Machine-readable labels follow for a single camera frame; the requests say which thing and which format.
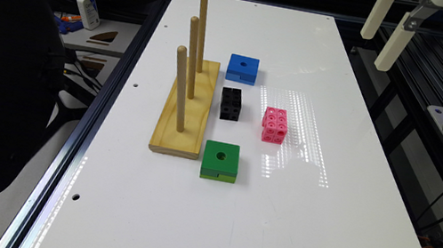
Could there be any pink linking cube block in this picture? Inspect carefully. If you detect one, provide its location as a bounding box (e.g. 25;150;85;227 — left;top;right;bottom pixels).
261;107;288;145

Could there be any blue tool on side table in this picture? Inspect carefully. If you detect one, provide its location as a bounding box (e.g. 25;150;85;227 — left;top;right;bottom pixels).
53;15;84;35

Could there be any blue square block with hole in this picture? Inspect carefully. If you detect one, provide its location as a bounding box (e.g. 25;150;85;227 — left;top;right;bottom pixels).
225;54;260;86

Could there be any front wooden peg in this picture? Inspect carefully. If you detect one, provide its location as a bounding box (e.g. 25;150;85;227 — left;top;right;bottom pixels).
176;45;188;132

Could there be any green square block with hole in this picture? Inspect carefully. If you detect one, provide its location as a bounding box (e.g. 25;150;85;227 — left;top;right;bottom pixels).
199;140;240;183

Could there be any black linking cube block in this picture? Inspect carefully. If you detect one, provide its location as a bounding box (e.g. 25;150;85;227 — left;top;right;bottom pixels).
219;86;242;121

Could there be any white lotion pump bottle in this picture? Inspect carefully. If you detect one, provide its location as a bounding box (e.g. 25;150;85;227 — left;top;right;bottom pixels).
77;0;101;30

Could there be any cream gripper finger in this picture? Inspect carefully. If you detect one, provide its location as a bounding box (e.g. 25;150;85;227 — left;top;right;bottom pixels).
360;0;395;40
375;4;437;72

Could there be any wooden peg board base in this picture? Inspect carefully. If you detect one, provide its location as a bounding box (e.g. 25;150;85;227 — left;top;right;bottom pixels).
149;60;221;160

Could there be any rear wooden peg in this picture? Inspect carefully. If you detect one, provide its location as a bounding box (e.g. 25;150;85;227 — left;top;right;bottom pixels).
196;0;209;73

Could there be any middle wooden peg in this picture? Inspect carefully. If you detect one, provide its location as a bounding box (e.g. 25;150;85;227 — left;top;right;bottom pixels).
186;16;200;99

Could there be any wooden peg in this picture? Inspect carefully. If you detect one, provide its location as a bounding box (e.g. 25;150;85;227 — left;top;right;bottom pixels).
196;0;209;73
186;16;200;99
176;45;188;132

